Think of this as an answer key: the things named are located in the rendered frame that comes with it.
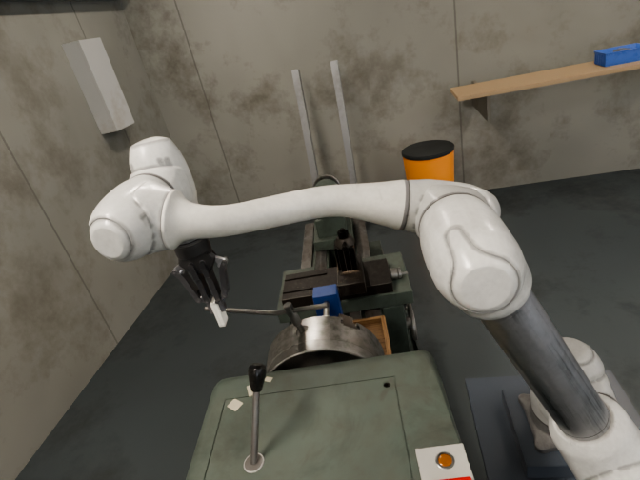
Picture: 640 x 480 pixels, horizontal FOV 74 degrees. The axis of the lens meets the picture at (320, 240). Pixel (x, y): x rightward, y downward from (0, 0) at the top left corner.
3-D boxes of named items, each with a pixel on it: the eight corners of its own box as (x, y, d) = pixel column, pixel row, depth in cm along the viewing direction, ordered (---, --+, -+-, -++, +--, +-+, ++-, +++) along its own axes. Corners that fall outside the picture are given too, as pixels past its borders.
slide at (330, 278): (393, 291, 162) (391, 282, 160) (284, 310, 167) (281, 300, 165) (388, 267, 178) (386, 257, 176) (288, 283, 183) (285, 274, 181)
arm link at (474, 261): (632, 422, 100) (700, 521, 81) (565, 447, 106) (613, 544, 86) (476, 170, 73) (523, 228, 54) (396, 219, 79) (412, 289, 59)
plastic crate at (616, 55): (634, 55, 329) (636, 42, 325) (650, 59, 311) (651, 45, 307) (592, 64, 335) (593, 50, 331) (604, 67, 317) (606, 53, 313)
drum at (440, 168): (454, 207, 415) (450, 136, 383) (462, 228, 377) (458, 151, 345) (408, 212, 424) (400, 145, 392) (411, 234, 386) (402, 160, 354)
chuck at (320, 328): (405, 411, 111) (364, 323, 98) (294, 441, 117) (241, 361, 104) (399, 385, 119) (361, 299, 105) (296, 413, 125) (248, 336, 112)
